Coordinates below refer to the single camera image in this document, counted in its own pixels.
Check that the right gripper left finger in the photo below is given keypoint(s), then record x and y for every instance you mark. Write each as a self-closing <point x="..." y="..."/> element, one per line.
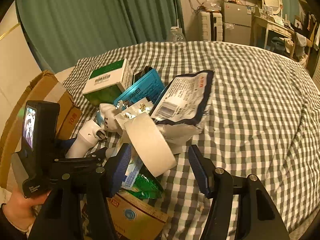
<point x="96" y="176"/>

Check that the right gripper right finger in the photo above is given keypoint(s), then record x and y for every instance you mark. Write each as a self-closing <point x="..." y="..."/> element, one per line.
<point x="258" y="217"/>

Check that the white plastic bottle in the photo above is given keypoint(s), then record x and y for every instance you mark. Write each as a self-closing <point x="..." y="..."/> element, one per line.
<point x="88" y="136"/>

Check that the red white medicine box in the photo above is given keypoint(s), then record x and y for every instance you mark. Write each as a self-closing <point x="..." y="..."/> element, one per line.
<point x="135" y="219"/>

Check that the green snack packet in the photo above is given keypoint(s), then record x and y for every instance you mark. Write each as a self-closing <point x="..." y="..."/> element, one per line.
<point x="146" y="186"/>

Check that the blue tissue pack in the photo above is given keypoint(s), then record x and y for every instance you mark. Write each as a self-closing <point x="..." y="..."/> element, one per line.
<point x="132" y="172"/>

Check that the green white carton box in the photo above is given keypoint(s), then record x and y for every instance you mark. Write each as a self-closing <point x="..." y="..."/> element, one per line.
<point x="107" y="83"/>

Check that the clear tape roll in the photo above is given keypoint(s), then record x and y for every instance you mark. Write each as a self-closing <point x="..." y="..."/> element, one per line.
<point x="150" y="144"/>

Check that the blue foil packet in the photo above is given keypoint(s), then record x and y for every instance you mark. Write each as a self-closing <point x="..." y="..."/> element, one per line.
<point x="148" y="86"/>

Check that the dark-edged white pouch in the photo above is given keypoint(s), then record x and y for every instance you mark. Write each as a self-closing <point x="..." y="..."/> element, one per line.
<point x="184" y="100"/>

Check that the white plush toy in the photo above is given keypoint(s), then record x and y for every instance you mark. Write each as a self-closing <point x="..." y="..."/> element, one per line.
<point x="106" y="118"/>

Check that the small silver sachet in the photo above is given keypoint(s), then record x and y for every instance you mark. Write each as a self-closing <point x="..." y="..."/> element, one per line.
<point x="142" y="106"/>

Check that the person's left hand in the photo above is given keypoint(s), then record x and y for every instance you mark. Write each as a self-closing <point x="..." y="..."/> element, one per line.
<point x="19" y="210"/>

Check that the white quilted mattress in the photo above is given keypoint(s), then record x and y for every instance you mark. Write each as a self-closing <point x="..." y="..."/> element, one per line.
<point x="263" y="147"/>

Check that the brown cardboard box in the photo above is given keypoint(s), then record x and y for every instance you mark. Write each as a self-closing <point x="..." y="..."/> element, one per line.
<point x="45" y="87"/>

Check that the green checkered cloth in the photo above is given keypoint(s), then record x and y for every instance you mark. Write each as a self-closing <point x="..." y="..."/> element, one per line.
<point x="263" y="117"/>

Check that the green curtain left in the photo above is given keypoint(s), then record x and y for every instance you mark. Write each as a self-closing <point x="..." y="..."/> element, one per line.
<point x="60" y="32"/>

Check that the large water bottle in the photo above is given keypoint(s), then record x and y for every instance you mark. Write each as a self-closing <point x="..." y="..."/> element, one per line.
<point x="175" y="35"/>

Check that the white dressing table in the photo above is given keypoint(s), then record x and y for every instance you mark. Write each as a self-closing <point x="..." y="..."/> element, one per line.
<point x="260" y="29"/>

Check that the wooden chair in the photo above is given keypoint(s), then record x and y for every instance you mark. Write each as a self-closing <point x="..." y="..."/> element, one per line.
<point x="296" y="45"/>

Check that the white suitcase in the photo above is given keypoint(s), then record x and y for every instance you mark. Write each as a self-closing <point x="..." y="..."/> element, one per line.
<point x="210" y="26"/>

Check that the grey mini fridge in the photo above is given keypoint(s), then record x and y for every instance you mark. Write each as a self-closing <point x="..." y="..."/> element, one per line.
<point x="236" y="23"/>

